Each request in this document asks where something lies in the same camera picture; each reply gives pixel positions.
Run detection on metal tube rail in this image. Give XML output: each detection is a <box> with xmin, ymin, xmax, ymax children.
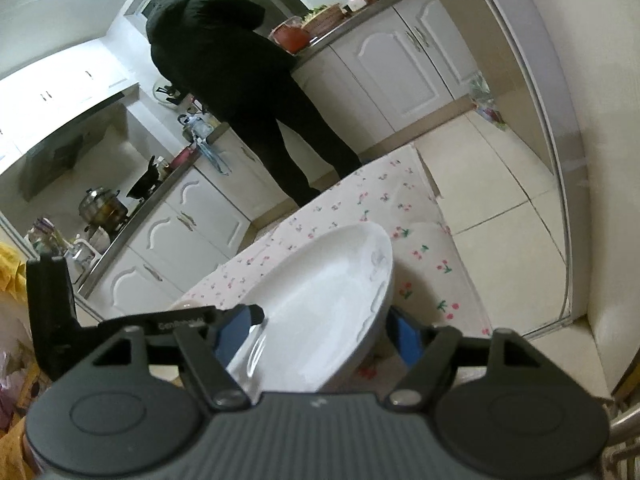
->
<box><xmin>605</xmin><ymin>395</ymin><xmax>640</xmax><ymax>480</ymax></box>

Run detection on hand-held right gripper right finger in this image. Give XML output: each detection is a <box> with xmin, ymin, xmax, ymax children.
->
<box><xmin>386</xmin><ymin>306</ymin><xmax>537</xmax><ymax>407</ymax></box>

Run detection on clear plastic bag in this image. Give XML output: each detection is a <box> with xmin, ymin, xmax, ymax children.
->
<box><xmin>467</xmin><ymin>70</ymin><xmax>507</xmax><ymax>128</ymax></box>

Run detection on blue dish towel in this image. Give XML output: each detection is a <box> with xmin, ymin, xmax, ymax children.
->
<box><xmin>197</xmin><ymin>136</ymin><xmax>233</xmax><ymax>177</ymax></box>

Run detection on white kitchen base cabinets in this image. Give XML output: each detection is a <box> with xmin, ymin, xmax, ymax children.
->
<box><xmin>77</xmin><ymin>127</ymin><xmax>281</xmax><ymax>313</ymax></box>
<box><xmin>292</xmin><ymin>0</ymin><xmax>483</xmax><ymax>156</ymax></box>

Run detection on cherry print tablecloth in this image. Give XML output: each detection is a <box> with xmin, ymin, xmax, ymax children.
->
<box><xmin>172</xmin><ymin>142</ymin><xmax>493</xmax><ymax>381</ymax></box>

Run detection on yellow cloth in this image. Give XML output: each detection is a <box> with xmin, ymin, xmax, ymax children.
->
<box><xmin>0</xmin><ymin>241</ymin><xmax>29</xmax><ymax>307</ymax></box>

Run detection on patterned cloth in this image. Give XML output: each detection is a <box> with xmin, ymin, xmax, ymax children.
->
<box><xmin>0</xmin><ymin>300</ymin><xmax>51</xmax><ymax>480</ymax></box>

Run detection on white plastic container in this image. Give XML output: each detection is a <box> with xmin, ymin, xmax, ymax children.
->
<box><xmin>69</xmin><ymin>237</ymin><xmax>103</xmax><ymax>283</ymax></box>

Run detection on white ceramic plate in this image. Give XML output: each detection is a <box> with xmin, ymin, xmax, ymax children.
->
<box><xmin>226</xmin><ymin>222</ymin><xmax>395</xmax><ymax>394</ymax></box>

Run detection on white wall cabinets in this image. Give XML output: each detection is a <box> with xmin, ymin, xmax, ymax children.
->
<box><xmin>0</xmin><ymin>37</ymin><xmax>142</xmax><ymax>113</ymax></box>

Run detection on steel stock pot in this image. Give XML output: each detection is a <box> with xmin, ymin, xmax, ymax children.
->
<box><xmin>77</xmin><ymin>186</ymin><xmax>124</xmax><ymax>227</ymax></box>

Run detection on black wok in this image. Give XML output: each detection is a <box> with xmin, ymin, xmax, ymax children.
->
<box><xmin>126</xmin><ymin>156</ymin><xmax>167</xmax><ymax>199</ymax></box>

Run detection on woven basket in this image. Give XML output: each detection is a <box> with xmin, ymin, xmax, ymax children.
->
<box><xmin>300</xmin><ymin>4</ymin><xmax>352</xmax><ymax>34</ymax></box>

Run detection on metal door frame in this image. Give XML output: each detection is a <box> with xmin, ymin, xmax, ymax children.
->
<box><xmin>450</xmin><ymin>0</ymin><xmax>587</xmax><ymax>337</ymax></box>

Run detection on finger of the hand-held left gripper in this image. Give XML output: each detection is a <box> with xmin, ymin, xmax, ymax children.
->
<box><xmin>26</xmin><ymin>252</ymin><xmax>98</xmax><ymax>387</ymax></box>

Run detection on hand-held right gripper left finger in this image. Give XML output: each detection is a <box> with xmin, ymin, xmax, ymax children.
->
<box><xmin>92</xmin><ymin>304</ymin><xmax>266</xmax><ymax>411</ymax></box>

